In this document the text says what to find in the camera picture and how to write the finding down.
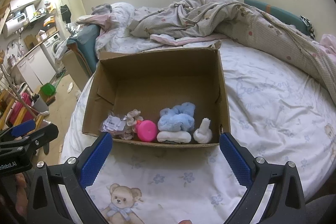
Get pink suitcase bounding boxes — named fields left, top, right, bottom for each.
left=6, top=92, right=34, bottom=127

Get open brown cardboard box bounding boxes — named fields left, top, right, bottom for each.
left=82, top=42, right=231, bottom=147

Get teal pillow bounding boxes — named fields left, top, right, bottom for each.
left=244, top=0, right=315, bottom=39

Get clear packaged hair ties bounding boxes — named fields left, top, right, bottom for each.
left=101, top=113, right=128, bottom=132

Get white kitchen cabinet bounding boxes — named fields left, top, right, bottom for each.
left=10, top=46, right=56, bottom=91

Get white lace scrunchie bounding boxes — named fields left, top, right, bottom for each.
left=193, top=118, right=213, bottom=144

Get white water heater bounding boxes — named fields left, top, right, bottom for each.
left=2, top=13, right=28, bottom=38

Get wooden chair frame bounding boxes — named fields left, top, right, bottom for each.
left=1, top=75, right=43, bottom=134

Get white fluffy scrunchie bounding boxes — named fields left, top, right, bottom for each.
left=157, top=131, right=191, bottom=144

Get left hand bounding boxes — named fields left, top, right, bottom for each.
left=15, top=173, right=27, bottom=190

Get light blue fluffy scrunchie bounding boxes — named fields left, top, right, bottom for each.
left=157, top=102, right=195, bottom=132

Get pink rubber toy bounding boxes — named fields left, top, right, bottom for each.
left=135, top=120, right=158, bottom=142

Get white washing machine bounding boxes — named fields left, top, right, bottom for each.
left=41, top=32, right=63, bottom=72

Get beige patterned quilt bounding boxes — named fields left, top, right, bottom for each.
left=127, top=0, right=335, bottom=99

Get green plastic dustpan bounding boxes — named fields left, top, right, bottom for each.
left=41, top=83, right=56, bottom=97

